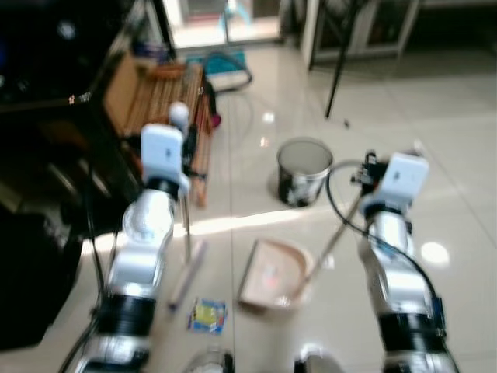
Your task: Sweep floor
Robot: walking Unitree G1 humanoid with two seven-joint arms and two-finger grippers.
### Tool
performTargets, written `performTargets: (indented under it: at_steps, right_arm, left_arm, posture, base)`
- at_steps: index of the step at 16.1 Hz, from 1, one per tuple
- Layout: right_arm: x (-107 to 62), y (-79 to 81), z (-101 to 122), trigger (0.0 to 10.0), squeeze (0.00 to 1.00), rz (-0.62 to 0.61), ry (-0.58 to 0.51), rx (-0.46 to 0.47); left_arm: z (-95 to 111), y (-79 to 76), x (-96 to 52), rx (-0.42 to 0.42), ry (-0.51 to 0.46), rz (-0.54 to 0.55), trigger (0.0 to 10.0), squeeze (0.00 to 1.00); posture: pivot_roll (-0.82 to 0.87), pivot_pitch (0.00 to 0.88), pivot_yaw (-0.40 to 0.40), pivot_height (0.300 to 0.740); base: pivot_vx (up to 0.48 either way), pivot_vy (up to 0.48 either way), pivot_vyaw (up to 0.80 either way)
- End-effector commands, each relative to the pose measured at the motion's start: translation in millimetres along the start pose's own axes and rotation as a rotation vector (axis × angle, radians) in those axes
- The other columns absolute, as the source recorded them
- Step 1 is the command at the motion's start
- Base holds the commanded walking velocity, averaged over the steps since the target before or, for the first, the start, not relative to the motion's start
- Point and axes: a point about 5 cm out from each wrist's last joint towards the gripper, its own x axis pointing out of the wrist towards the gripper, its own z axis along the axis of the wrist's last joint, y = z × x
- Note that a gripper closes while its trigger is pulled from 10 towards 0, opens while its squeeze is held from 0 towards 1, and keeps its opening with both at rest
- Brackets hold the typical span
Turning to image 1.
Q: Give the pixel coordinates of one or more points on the pale pink plastic dustpan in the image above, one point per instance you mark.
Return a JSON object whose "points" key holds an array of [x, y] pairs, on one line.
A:
{"points": [[272, 272]]}

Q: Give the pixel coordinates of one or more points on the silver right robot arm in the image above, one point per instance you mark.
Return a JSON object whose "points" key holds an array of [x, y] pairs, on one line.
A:
{"points": [[392, 264]]}

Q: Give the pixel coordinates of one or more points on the teal shaggy floor mat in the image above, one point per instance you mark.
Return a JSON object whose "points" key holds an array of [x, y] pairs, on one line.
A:
{"points": [[229, 58]]}

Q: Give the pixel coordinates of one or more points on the black vacuum cleaner magenta wheel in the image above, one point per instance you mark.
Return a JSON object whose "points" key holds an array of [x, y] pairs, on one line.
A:
{"points": [[213, 105]]}

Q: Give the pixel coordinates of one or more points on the black mesh waste bin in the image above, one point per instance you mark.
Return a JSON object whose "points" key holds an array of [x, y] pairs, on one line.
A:
{"points": [[303, 167]]}

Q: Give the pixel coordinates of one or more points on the wooden slatted rack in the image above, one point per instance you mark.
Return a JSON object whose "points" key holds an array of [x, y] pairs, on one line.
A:
{"points": [[151, 93]]}

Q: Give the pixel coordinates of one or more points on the black folding table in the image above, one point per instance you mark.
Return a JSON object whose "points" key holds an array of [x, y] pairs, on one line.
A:
{"points": [[342, 62]]}

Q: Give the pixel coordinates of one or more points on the white glass door cabinet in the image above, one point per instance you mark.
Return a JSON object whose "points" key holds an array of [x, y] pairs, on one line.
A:
{"points": [[373, 31]]}

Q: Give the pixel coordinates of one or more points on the black counter unit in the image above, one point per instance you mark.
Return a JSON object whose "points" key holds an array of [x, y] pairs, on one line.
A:
{"points": [[46, 78]]}

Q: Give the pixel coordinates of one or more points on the blue yellow snack packet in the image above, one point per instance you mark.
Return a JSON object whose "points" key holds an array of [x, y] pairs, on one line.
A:
{"points": [[208, 315]]}

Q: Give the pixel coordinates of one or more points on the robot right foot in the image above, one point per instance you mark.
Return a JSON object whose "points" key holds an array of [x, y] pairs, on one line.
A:
{"points": [[318, 361]]}

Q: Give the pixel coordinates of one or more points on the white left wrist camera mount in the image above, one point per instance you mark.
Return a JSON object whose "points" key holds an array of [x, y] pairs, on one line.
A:
{"points": [[161, 155]]}

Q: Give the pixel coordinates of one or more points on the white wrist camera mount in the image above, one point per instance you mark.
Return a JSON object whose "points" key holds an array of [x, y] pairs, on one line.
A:
{"points": [[161, 155], [404, 179]]}

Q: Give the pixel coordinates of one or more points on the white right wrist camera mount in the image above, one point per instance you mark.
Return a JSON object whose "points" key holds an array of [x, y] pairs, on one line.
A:
{"points": [[404, 179]]}

